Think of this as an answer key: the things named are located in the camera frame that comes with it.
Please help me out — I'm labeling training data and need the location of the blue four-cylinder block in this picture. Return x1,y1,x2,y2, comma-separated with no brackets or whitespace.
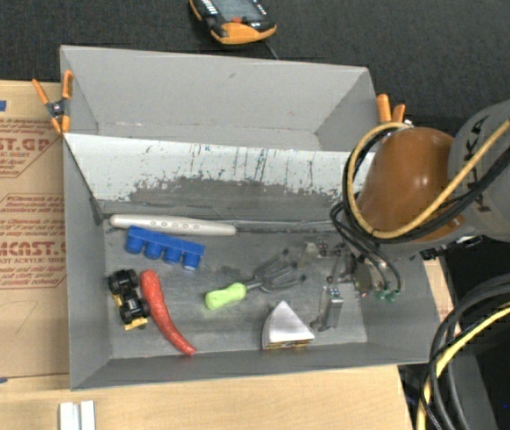
125,225,206,271

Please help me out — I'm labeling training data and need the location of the brown cardboard board, red print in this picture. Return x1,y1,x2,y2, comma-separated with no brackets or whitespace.
0,77,73,387

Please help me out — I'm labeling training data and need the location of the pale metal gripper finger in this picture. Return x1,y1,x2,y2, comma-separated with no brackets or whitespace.
299,237,343,264
310,285,345,332

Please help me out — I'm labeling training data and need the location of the grey metal bin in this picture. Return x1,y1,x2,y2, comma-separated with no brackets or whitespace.
59,45,442,391

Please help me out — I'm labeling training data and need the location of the silver wand with buttons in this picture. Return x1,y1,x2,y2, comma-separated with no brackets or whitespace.
109,213,238,237

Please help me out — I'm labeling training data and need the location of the white toy cake wedge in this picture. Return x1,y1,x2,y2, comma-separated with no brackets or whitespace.
261,300,316,352

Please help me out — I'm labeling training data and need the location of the black and yellow toy truck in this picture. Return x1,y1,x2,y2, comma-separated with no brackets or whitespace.
107,268,151,331

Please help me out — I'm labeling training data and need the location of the green-handled grey garden fork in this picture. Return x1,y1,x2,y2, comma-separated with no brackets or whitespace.
204,248,307,312

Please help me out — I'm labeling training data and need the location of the red toy chili pepper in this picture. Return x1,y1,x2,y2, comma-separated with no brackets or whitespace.
140,270,197,357

